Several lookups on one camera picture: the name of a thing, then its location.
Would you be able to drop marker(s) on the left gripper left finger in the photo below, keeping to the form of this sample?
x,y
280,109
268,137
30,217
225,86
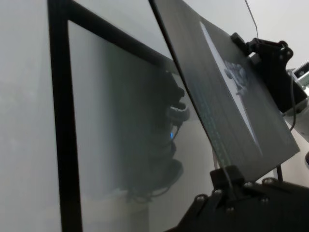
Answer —
x,y
219,180

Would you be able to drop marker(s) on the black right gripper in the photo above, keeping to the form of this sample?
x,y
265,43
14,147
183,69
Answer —
x,y
275,72

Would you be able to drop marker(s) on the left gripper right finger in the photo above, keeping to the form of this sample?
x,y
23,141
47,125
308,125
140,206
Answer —
x,y
236,178

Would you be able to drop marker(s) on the black company introduction poster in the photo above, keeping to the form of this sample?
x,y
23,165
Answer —
x,y
217,84

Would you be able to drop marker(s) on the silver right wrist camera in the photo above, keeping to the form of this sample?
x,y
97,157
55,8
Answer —
x,y
303,72

